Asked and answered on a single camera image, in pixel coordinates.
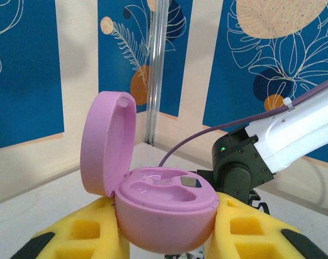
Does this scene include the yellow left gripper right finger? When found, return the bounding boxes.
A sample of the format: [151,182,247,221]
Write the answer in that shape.
[206,191,328,259]

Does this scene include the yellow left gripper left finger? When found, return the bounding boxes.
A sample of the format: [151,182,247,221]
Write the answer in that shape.
[9,195,131,259]

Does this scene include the pink earbud charging case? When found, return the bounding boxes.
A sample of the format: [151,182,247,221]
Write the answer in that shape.
[80,91,219,254]

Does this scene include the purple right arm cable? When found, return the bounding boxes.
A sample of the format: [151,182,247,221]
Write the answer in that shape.
[158,75,328,168]

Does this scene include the aluminium frame post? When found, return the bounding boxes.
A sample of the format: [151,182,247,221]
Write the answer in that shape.
[145,0,166,146]

